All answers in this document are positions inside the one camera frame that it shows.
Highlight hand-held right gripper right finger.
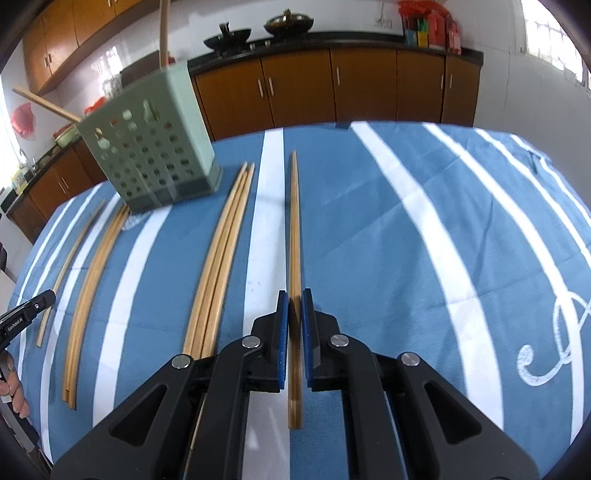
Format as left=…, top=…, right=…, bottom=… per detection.
left=301, top=288, right=541, bottom=480

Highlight wooden kitchen cabinets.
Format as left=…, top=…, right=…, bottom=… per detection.
left=7, top=44, right=483, bottom=241
left=22, top=0, right=163, bottom=94

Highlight person's left hand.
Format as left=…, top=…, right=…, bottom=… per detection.
left=0, top=364, right=31, bottom=419

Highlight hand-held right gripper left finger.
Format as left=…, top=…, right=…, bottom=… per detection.
left=51, top=290, right=291, bottom=480

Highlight green perforated utensil holder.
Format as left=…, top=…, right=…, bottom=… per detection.
left=78, top=61, right=223, bottom=214

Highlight wooden upper kitchen cabinets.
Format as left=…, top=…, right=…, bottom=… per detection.
left=22, top=0, right=163, bottom=94

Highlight red bag with bottles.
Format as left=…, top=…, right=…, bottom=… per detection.
left=397, top=0, right=463, bottom=55

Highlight black kitchen countertop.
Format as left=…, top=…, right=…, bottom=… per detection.
left=0, top=31, right=485, bottom=214

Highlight black wok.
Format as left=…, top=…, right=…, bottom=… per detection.
left=204, top=22, right=254, bottom=51

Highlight green basin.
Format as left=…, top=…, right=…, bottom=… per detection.
left=54, top=123, right=81, bottom=148

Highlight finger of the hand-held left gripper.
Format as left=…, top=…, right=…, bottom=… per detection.
left=0, top=290, right=57, bottom=354

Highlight red and white bag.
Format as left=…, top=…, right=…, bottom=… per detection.
left=83, top=95, right=112, bottom=116

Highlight blue white striped tablecloth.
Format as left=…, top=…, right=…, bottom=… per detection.
left=9, top=121, right=591, bottom=480

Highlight red plastic bag on hook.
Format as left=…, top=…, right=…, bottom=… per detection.
left=11, top=102, right=36, bottom=140

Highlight wooden chopstick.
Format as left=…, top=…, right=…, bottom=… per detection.
left=159, top=0, right=170, bottom=71
left=62, top=205, right=125, bottom=403
left=69, top=208, right=131, bottom=411
left=184, top=161, right=247, bottom=357
left=191, top=162, right=252, bottom=359
left=36, top=199, right=108, bottom=347
left=12, top=87, right=82, bottom=124
left=65, top=207, right=128, bottom=408
left=293, top=152, right=304, bottom=431
left=201, top=164, right=256, bottom=361

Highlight window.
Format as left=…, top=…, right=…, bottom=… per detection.
left=521, top=0, right=591, bottom=92

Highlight wooden lower kitchen cabinets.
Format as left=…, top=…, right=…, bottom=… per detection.
left=7, top=44, right=483, bottom=241

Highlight wok with lid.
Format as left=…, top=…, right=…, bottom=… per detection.
left=263, top=8, right=316, bottom=36

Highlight dark cutting board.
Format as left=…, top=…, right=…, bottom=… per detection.
left=120, top=51, right=175, bottom=89

